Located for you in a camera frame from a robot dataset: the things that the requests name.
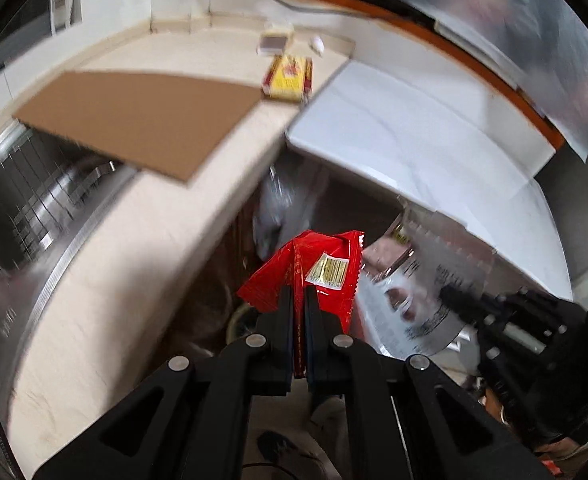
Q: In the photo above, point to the orange window frame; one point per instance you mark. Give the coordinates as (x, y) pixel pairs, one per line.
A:
(474, 55)

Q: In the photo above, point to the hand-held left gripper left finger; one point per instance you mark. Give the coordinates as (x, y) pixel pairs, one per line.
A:
(281, 320)

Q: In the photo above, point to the yellow red flat box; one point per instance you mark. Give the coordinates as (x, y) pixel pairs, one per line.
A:
(289, 77)

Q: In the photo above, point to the red snack wrapper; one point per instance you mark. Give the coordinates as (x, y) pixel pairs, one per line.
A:
(319, 252)

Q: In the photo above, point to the clear plastic bag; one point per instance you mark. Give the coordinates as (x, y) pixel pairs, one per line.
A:
(281, 210)

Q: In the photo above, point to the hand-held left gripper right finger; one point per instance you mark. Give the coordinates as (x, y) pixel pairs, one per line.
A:
(316, 325)

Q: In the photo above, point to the dark shoe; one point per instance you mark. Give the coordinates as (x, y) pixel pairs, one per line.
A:
(284, 450)

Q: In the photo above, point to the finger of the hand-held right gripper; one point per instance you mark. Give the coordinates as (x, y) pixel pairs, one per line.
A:
(466, 301)

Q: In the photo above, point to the brown cardboard sheet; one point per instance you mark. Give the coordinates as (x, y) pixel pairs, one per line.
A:
(139, 120)

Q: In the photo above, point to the person's grey trouser leg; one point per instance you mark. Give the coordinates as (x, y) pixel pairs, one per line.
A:
(326, 417)

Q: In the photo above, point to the translucent plastic sheet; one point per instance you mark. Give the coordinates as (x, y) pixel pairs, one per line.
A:
(499, 10)

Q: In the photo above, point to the white round bin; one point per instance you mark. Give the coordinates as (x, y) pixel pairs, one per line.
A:
(239, 322)

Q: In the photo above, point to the stainless steel sink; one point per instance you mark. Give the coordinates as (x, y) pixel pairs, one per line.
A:
(4, 300)

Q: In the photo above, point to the silver printed snack wrapper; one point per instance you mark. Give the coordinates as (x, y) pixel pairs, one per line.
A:
(424, 270)

